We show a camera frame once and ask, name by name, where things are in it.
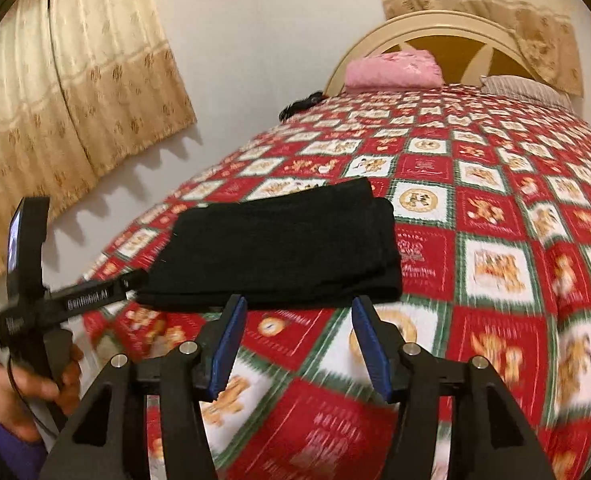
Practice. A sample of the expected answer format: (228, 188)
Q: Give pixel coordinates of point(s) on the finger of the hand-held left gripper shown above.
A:
(135, 280)

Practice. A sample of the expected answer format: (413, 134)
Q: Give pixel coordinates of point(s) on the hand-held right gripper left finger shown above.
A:
(228, 355)

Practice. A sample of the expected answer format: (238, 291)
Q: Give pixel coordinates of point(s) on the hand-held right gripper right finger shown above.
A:
(371, 355)

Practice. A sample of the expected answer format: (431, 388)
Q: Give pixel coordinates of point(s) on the black pants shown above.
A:
(275, 250)

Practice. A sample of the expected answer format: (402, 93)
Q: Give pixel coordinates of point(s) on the person's left forearm purple sleeve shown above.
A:
(10, 457)

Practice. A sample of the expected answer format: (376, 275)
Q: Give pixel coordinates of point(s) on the person's left hand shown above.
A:
(15, 395)

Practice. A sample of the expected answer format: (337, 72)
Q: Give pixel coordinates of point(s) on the red checkered printed blanket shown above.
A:
(500, 240)

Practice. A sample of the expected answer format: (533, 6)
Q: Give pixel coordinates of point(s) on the dark cloth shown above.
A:
(300, 105)

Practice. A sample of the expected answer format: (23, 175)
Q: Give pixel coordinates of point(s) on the pink pillow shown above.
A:
(393, 70)

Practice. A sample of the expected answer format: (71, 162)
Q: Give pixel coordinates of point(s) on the striped pillow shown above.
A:
(525, 91)

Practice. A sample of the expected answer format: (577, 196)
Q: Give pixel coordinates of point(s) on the cream wooden headboard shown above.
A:
(445, 20)

